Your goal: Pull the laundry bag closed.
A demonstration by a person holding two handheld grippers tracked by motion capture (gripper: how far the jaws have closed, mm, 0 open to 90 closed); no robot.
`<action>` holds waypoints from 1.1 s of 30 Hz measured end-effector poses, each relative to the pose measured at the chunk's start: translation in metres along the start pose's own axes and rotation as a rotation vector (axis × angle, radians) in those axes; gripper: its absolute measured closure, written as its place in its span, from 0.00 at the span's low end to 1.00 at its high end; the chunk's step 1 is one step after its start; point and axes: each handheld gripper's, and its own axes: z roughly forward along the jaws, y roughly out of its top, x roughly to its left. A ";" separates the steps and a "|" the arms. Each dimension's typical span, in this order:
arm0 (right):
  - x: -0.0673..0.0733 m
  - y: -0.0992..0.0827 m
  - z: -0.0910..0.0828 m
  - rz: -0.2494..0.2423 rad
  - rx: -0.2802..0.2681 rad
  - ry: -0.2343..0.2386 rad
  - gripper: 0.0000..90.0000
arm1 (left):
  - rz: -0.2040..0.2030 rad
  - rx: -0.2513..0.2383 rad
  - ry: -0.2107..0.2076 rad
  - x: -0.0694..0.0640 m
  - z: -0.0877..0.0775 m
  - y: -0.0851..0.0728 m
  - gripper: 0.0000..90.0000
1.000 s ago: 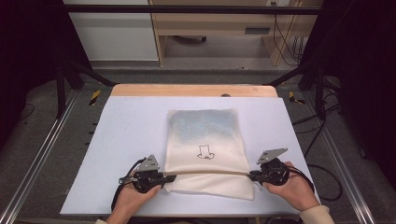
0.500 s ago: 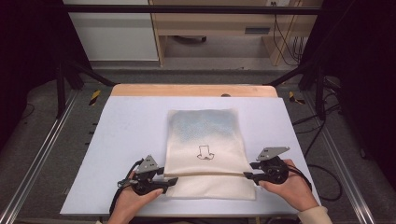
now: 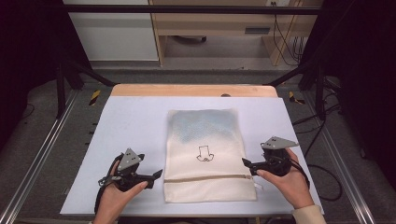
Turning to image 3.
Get white foam board mat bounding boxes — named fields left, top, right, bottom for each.
left=59, top=95, right=325, bottom=217

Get black curtain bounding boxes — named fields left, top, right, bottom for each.
left=0, top=0, right=92, bottom=148
left=299, top=0, right=396, bottom=190

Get hanging black cables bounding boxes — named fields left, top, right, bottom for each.
left=272, top=1, right=308, bottom=67

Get yellow black tape strip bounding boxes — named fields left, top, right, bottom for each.
left=88, top=89, right=102, bottom=106
left=288, top=91, right=306, bottom=105

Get grey label on desk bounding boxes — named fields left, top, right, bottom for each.
left=244, top=27, right=272, bottom=35

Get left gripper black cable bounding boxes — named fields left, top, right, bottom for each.
left=93, top=153, right=124, bottom=216

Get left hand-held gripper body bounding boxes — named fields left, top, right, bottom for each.
left=98, top=147, right=153, bottom=192

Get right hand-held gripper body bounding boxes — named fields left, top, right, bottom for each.
left=260, top=135, right=300, bottom=177

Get wooden desk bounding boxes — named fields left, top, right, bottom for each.
left=148, top=0, right=325, bottom=67

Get black horizontal frame bar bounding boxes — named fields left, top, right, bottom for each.
left=64, top=4, right=323, bottom=15

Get white cabinet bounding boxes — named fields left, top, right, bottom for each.
left=63, top=0, right=160, bottom=62

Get thin black floor cable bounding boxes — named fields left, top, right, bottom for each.
left=19, top=102, right=35, bottom=121

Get cream mesh zipper laundry bag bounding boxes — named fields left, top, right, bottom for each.
left=163, top=108, right=264, bottom=204

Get black metal stand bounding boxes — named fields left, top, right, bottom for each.
left=55, top=59, right=117, bottom=119
left=266, top=60, right=328, bottom=121

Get aluminium rail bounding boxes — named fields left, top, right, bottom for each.
left=0, top=89, right=79, bottom=224
left=303, top=91, right=378, bottom=224

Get straight black floor cable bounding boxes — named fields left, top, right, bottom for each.
left=291, top=103, right=342, bottom=126

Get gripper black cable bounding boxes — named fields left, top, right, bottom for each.
left=279, top=156, right=312, bottom=189
left=93, top=153, right=124, bottom=216

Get looped black floor cable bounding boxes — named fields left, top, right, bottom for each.
left=303, top=118, right=344, bottom=203

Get person's right hand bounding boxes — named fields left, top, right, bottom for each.
left=256, top=147, right=316, bottom=210

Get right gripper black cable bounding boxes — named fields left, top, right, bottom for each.
left=279, top=156, right=312, bottom=189

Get person's left hand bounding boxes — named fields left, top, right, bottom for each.
left=92, top=160, right=149, bottom=224

